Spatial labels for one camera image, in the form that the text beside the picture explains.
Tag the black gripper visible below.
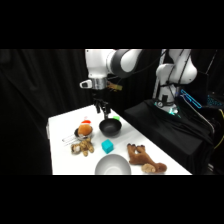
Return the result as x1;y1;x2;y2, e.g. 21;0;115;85
92;89;111;120

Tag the blue cube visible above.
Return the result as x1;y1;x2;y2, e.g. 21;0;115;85
101;138;115;155

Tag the black bowl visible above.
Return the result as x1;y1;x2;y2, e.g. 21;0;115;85
98;118;123;138

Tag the orange bowl in metal holder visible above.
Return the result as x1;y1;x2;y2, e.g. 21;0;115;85
61;127;94;145

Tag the grey bowl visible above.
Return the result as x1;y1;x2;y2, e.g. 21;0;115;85
94;153;132;176

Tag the red and white small toy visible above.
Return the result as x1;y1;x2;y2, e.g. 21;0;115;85
81;116;92;126

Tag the orange plush ball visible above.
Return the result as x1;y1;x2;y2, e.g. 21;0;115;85
77;123;94;137

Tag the tiger plush toy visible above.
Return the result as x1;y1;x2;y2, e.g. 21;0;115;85
70;138;96;158

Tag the brown moose plush toy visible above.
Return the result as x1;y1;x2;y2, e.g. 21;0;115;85
126;142;168;175

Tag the black cloth-covered stand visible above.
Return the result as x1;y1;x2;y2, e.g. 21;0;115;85
122;98;215;175

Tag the black curtain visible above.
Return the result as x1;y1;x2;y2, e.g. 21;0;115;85
0;49;224;176

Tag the blue-lit electronic device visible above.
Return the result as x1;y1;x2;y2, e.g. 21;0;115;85
179;88;224;110

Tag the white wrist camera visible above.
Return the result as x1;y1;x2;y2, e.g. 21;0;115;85
79;79;93;90

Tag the yellow cable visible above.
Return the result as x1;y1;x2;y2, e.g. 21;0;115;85
213;108;224;151

